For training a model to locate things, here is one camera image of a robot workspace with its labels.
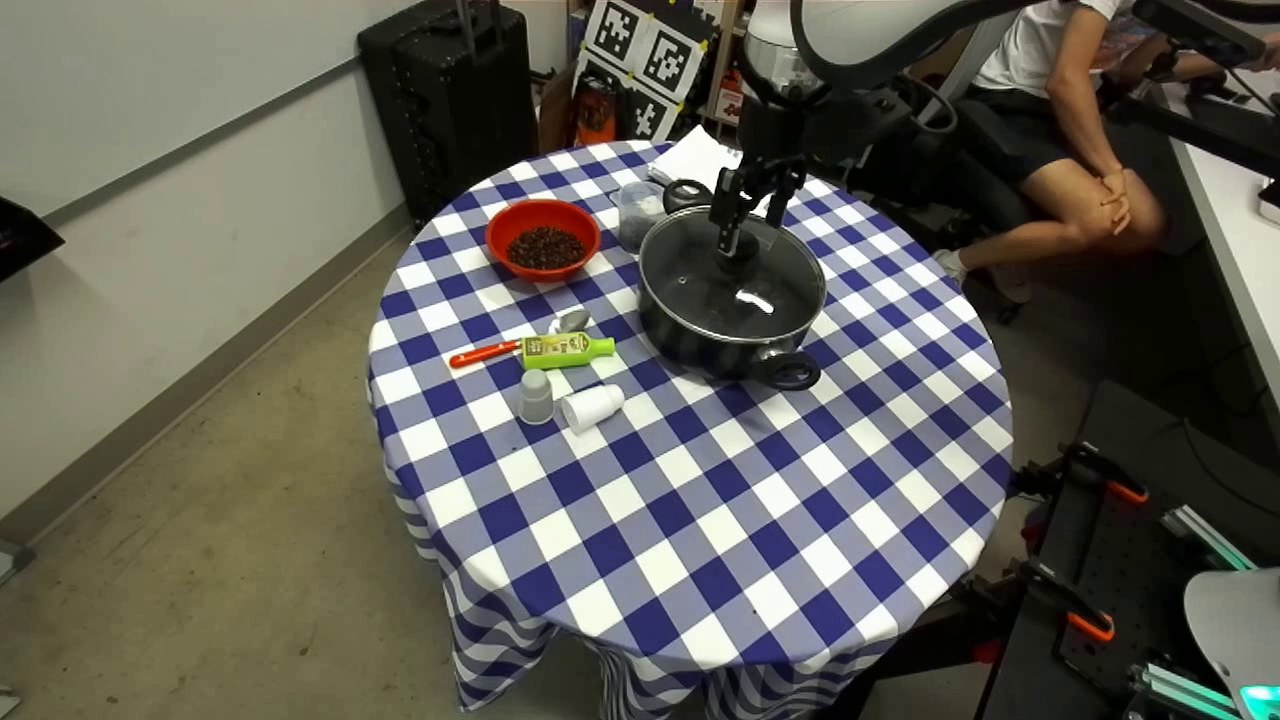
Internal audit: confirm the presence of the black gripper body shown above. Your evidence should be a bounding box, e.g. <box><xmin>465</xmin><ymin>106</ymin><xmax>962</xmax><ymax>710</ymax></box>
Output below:
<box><xmin>726</xmin><ymin>111</ymin><xmax>812</xmax><ymax>199</ymax></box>

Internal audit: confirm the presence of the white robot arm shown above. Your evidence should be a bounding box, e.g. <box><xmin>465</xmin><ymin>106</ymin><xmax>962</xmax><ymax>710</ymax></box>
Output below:
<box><xmin>713</xmin><ymin>0</ymin><xmax>1280</xmax><ymax>255</ymax></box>

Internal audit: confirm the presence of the small white bottle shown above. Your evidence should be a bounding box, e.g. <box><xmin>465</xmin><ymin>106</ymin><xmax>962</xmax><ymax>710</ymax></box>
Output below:
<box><xmin>514</xmin><ymin>369</ymin><xmax>555</xmax><ymax>425</ymax></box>

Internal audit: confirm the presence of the black cooking pot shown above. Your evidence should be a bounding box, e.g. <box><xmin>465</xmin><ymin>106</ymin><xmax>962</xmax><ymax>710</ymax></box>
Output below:
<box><xmin>638</xmin><ymin>209</ymin><xmax>824</xmax><ymax>393</ymax></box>

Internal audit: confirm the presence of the fiducial marker board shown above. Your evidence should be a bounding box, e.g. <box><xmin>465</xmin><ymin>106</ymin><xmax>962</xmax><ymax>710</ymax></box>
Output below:
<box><xmin>576</xmin><ymin>0</ymin><xmax>716</xmax><ymax>106</ymax></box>

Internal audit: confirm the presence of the white plastic cup lying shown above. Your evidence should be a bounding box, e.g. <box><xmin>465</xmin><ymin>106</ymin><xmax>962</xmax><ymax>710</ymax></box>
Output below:
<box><xmin>560</xmin><ymin>385</ymin><xmax>623</xmax><ymax>432</ymax></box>

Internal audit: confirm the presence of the blue white checkered tablecloth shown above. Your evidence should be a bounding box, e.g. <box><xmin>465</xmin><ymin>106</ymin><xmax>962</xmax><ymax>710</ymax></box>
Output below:
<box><xmin>367</xmin><ymin>140</ymin><xmax>1011</xmax><ymax>720</ymax></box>

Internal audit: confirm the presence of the black speaker box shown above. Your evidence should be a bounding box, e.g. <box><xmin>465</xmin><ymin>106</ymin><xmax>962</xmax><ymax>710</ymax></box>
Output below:
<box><xmin>354</xmin><ymin>0</ymin><xmax>534</xmax><ymax>224</ymax></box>

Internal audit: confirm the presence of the green tube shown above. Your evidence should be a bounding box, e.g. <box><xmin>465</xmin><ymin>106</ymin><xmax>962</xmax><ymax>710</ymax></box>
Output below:
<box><xmin>518</xmin><ymin>332</ymin><xmax>616</xmax><ymax>373</ymax></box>

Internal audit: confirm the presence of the red bowl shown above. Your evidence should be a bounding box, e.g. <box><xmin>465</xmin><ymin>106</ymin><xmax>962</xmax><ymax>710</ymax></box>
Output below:
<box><xmin>485</xmin><ymin>199</ymin><xmax>600</xmax><ymax>286</ymax></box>

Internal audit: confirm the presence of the glass pot lid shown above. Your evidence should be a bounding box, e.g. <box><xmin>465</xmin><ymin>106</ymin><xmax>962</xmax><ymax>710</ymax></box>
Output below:
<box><xmin>638</xmin><ymin>209</ymin><xmax>824</xmax><ymax>345</ymax></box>

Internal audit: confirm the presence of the black equipment stand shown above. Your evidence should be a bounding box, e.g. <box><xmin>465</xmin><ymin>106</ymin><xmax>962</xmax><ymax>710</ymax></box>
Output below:
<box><xmin>976</xmin><ymin>381</ymin><xmax>1280</xmax><ymax>720</ymax></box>

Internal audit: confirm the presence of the folded white towel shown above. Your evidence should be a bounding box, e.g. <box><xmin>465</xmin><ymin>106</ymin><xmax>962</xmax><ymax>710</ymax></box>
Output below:
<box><xmin>649</xmin><ymin>129</ymin><xmax>741</xmax><ymax>189</ymax></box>

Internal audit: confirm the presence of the seated person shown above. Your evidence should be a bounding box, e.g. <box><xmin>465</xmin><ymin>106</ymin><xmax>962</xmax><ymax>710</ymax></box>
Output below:
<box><xmin>934</xmin><ymin>0</ymin><xmax>1219</xmax><ymax>279</ymax></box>

